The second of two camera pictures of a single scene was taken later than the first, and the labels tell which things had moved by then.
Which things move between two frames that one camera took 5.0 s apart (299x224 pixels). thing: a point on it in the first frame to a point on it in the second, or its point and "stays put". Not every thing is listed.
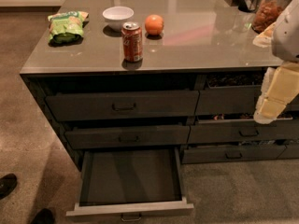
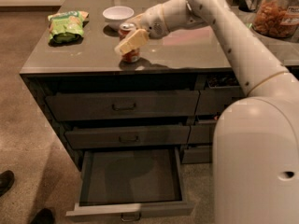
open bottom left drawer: x=130 y=182 stays put
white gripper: x=287 y=35 to x=151 y=21
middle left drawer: x=126 y=135 stays put
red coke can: x=132 y=39 stays put
